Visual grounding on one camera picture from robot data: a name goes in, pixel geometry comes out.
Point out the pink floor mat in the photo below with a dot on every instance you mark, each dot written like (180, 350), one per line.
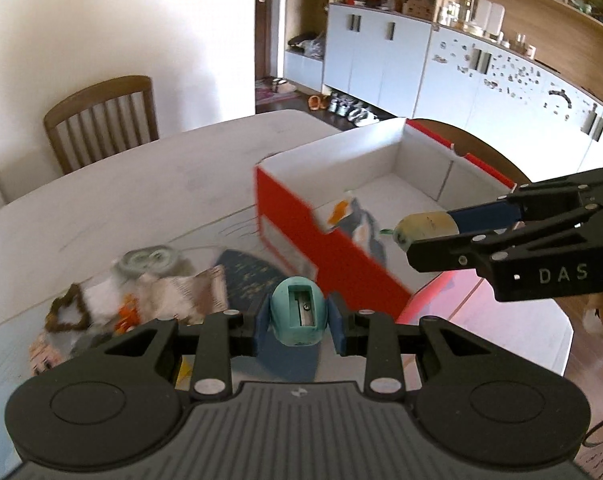
(269, 95)

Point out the white shoe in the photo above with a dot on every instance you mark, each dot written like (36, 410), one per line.
(342, 106)
(364, 116)

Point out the glass jar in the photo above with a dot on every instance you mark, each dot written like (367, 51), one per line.
(469, 7)

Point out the brown hair scrunchie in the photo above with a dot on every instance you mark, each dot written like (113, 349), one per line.
(56, 320)

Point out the white canister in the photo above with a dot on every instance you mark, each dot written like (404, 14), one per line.
(489, 16)

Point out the dark blue speckled pouch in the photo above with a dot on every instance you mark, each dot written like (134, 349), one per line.
(246, 275)

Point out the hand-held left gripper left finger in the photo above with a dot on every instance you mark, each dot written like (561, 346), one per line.
(263, 327)

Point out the white patterned packet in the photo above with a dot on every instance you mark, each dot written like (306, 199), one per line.
(46, 355)

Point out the white two-door cabinet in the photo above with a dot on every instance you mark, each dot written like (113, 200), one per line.
(371, 60)

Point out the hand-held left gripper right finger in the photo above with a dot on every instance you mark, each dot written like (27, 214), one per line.
(339, 325)

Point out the low white cabinet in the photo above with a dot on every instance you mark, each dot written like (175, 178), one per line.
(301, 67)

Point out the plastic bags pile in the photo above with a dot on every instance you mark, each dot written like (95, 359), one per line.
(306, 45)

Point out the white cabinet with stickers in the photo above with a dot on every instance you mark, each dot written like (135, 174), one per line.
(481, 110)

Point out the teal pencil sharpener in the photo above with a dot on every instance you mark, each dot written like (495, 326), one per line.
(299, 310)

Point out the wooden slatted chair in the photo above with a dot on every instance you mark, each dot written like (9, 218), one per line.
(101, 87)

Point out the brown door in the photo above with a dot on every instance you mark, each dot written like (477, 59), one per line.
(266, 35)

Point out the red white cardboard box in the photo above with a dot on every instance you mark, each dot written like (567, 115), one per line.
(351, 270)

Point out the grey correction tape dispenser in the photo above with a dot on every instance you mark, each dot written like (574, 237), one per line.
(146, 260)

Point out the small beige green toy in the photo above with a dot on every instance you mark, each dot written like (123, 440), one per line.
(426, 225)

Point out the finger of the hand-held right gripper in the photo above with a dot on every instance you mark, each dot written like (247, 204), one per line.
(446, 255)
(481, 217)

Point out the orange slipper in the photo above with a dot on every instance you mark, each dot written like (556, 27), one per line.
(315, 102)

